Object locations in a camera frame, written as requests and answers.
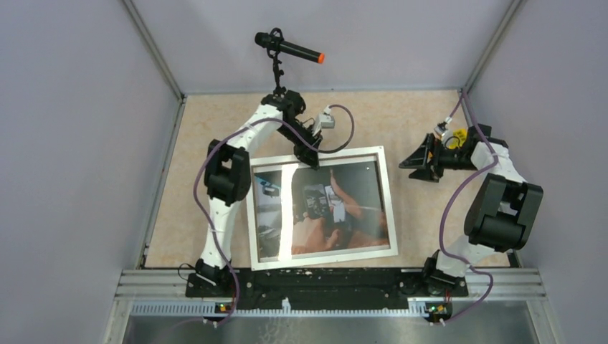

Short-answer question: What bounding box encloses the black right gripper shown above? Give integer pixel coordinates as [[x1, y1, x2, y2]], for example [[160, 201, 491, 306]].
[[399, 133, 478, 183]]

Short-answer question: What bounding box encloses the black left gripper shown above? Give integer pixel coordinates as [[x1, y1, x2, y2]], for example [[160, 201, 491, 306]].
[[276, 120, 323, 169]]

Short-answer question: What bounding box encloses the white wooden photo frame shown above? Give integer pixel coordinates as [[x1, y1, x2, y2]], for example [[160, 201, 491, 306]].
[[247, 146, 399, 270]]

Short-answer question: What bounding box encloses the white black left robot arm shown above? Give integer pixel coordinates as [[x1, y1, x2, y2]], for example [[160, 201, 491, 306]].
[[193, 90, 335, 296]]

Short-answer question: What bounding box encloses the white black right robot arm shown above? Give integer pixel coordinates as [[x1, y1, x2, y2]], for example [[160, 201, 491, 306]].
[[399, 125, 543, 295]]

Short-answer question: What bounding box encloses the yellow plastic box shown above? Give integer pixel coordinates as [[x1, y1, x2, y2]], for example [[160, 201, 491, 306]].
[[453, 128, 467, 142]]

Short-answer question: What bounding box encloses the black tripod microphone stand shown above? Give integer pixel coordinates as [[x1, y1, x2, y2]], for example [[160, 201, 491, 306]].
[[266, 27, 286, 97]]

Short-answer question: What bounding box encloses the black microphone orange tip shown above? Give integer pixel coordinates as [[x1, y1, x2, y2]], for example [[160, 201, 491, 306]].
[[255, 29, 325, 64]]

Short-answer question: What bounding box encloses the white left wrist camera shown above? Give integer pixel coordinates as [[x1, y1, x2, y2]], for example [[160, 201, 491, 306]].
[[313, 105, 336, 133]]

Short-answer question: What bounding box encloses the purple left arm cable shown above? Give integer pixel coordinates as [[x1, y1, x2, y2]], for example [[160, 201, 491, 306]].
[[191, 104, 356, 328]]

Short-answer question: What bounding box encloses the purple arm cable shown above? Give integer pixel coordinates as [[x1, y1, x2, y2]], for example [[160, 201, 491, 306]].
[[437, 92, 495, 326], [191, 104, 356, 328]]

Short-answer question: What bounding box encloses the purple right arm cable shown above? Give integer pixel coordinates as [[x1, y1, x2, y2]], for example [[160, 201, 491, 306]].
[[437, 92, 495, 326]]

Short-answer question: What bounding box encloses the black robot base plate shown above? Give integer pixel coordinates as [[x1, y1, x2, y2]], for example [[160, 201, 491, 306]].
[[185, 267, 469, 311]]

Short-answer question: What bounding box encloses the aluminium rail front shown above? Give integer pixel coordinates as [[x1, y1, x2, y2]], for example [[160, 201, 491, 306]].
[[115, 267, 546, 320]]

